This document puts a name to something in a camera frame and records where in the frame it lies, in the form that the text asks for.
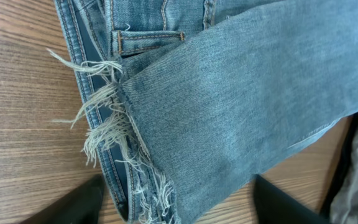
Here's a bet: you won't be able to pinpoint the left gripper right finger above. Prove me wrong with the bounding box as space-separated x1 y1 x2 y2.
253 175 328 224

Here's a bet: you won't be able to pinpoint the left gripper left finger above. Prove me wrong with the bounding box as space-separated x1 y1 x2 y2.
21 174 104 224

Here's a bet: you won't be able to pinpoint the blue denim jeans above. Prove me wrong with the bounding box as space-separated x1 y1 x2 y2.
55 0 358 223

